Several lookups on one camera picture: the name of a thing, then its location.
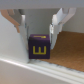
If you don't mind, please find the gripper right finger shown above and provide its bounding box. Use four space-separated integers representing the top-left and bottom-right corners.
48 7 78 44

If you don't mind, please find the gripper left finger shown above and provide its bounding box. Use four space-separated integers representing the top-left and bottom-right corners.
0 8 30 60

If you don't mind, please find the purple block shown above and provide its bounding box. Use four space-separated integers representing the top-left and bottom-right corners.
27 33 52 61

